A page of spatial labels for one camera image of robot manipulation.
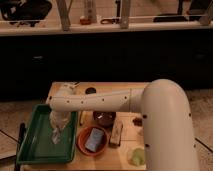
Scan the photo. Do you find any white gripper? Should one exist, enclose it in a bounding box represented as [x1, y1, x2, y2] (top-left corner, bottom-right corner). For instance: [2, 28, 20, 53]
[49, 111, 70, 130]

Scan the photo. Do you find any light blue towel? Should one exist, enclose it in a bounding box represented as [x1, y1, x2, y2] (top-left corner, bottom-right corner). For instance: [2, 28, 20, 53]
[52, 128, 63, 144]

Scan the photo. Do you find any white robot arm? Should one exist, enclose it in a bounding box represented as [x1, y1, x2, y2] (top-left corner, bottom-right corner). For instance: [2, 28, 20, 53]
[49, 79, 199, 171]

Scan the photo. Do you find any green plastic tray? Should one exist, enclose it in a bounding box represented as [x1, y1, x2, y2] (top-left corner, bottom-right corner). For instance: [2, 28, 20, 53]
[17, 104, 78, 165]

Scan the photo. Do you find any orange plate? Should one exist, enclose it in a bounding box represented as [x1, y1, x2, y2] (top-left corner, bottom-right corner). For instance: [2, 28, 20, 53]
[77, 126, 108, 157]

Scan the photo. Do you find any blue sponge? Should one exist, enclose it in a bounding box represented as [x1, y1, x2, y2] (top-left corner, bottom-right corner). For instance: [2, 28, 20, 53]
[85, 128, 104, 152]

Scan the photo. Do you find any dark metal cup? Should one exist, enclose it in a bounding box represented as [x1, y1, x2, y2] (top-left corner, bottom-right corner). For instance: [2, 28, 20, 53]
[85, 87, 96, 94]

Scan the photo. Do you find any dark maroon bowl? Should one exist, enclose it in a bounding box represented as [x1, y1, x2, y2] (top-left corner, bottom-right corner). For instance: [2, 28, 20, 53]
[93, 111, 116, 127]

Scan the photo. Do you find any wooden block brush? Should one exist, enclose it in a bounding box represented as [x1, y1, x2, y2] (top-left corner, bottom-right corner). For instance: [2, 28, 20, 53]
[110, 120, 123, 146]

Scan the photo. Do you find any dark brown scattered item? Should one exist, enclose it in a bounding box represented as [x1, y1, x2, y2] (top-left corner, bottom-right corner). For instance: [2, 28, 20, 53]
[132, 117, 142, 126]

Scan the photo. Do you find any red object on shelf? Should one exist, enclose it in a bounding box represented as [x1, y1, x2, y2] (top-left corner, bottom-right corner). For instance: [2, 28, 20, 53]
[79, 16, 92, 25]

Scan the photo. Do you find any black office chair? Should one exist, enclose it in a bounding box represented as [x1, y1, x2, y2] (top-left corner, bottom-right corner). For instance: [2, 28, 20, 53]
[0, 0, 52, 27]

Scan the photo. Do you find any yellow handled knife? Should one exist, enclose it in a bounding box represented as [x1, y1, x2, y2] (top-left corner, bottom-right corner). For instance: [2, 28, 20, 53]
[79, 111, 86, 126]

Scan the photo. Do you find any black clamp handle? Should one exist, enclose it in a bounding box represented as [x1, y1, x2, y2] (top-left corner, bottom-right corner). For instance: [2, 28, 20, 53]
[14, 123, 26, 171]

